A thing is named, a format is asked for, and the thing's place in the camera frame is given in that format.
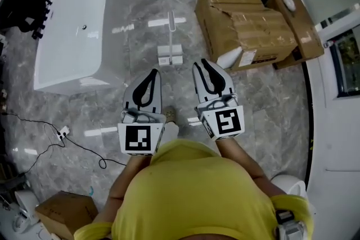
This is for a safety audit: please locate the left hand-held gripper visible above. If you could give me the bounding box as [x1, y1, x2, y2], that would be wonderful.
[117, 69, 167, 156]

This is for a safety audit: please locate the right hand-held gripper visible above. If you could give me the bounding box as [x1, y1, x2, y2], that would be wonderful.
[192, 58, 245, 142]

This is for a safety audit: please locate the person's right forearm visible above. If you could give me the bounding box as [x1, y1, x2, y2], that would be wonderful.
[215, 137, 287, 200]

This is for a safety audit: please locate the person's left forearm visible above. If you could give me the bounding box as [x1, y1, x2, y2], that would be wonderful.
[92, 153, 154, 227]

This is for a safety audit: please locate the person's left shoe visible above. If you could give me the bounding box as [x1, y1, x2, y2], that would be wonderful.
[163, 105, 177, 125]

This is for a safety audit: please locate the white foam piece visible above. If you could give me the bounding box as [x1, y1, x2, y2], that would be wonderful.
[216, 46, 243, 70]

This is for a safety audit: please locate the large torn cardboard box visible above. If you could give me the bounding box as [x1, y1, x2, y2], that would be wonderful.
[195, 0, 299, 71]

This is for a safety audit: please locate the white power strip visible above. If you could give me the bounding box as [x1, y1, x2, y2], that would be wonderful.
[56, 125, 70, 141]

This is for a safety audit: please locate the white rectangular bathtub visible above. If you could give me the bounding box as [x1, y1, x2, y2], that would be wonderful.
[33, 0, 126, 96]

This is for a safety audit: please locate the flat cardboard box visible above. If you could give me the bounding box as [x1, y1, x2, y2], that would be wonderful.
[265, 0, 325, 70]

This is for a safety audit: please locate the yellow shirt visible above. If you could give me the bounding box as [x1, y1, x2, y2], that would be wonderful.
[73, 139, 314, 240]

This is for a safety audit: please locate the white toilet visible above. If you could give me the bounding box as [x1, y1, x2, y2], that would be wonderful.
[269, 174, 309, 203]

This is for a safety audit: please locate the small cardboard box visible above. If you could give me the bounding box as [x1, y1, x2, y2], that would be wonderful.
[35, 191, 99, 240]

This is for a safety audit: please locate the black framed window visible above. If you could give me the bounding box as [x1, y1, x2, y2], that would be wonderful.
[328, 25, 360, 99]

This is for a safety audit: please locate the black office chair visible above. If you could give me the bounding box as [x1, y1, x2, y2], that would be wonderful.
[16, 0, 54, 40]

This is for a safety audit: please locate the white floor appliance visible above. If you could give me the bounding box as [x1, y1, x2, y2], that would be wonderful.
[12, 189, 40, 234]

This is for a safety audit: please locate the black looped cable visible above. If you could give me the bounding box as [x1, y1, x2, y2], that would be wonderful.
[64, 133, 127, 169]

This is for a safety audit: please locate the grey shoulder strap device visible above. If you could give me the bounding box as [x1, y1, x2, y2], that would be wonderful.
[274, 209, 306, 240]

